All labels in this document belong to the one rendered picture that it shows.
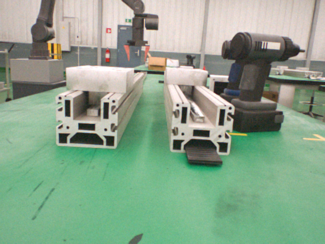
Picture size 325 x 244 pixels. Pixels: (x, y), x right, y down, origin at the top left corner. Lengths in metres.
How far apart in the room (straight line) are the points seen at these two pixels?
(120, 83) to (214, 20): 11.97
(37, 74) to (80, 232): 1.29
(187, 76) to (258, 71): 0.19
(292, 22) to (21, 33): 10.85
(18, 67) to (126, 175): 1.24
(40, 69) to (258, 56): 1.09
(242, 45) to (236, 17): 11.98
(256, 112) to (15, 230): 0.54
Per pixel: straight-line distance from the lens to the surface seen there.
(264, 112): 0.71
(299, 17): 13.36
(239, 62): 0.96
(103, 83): 0.55
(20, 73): 1.57
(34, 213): 0.32
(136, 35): 1.45
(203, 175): 0.41
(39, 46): 1.58
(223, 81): 1.15
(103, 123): 0.49
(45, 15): 1.57
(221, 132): 0.50
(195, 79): 0.80
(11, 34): 13.89
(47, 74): 1.52
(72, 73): 0.56
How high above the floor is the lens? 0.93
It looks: 12 degrees down
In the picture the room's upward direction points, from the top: 4 degrees clockwise
